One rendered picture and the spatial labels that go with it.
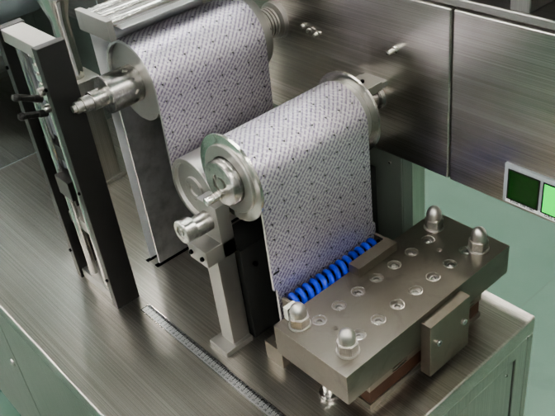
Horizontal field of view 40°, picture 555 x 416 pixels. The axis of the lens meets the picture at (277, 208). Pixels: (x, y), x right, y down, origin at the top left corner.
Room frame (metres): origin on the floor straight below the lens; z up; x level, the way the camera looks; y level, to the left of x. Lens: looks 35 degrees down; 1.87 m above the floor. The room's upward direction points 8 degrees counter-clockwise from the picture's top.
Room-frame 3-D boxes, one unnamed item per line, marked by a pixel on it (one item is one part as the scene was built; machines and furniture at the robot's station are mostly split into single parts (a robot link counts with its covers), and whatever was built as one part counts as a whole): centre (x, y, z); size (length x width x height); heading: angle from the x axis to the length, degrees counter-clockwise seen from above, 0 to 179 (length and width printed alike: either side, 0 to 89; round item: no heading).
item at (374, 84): (1.16, -0.18, 1.28); 0.06 x 0.05 x 0.02; 127
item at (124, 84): (1.16, 0.23, 1.34); 0.06 x 0.06 x 0.06; 37
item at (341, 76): (1.13, -0.14, 1.25); 0.15 x 0.01 x 0.15; 37
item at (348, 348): (0.80, -0.08, 1.05); 0.04 x 0.04 x 0.04
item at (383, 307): (0.93, -0.18, 1.00); 0.40 x 0.16 x 0.06; 127
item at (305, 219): (1.00, -0.07, 1.15); 0.23 x 0.01 x 0.18; 127
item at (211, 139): (0.98, 0.06, 1.25); 0.15 x 0.01 x 0.15; 37
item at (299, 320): (0.87, -0.01, 1.05); 0.04 x 0.04 x 0.04
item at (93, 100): (1.13, 0.28, 1.34); 0.06 x 0.03 x 0.03; 127
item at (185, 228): (0.96, 0.15, 1.18); 0.04 x 0.02 x 0.04; 37
